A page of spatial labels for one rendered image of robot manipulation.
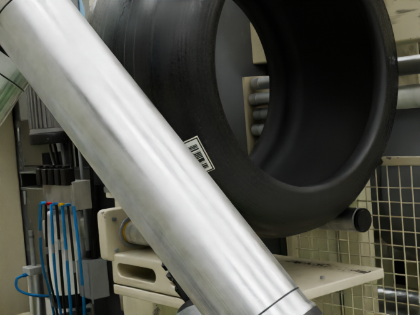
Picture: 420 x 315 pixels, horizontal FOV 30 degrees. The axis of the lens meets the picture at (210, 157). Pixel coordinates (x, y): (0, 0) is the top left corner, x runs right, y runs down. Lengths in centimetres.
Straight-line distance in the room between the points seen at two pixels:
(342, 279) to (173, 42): 53
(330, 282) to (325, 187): 17
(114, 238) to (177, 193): 81
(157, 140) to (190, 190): 6
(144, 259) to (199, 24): 47
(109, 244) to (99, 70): 78
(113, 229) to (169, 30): 48
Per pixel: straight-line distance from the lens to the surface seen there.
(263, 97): 186
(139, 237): 147
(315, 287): 138
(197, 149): 118
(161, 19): 119
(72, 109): 76
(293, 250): 186
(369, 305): 198
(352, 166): 140
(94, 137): 74
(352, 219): 145
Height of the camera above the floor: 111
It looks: 3 degrees down
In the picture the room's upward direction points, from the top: 5 degrees counter-clockwise
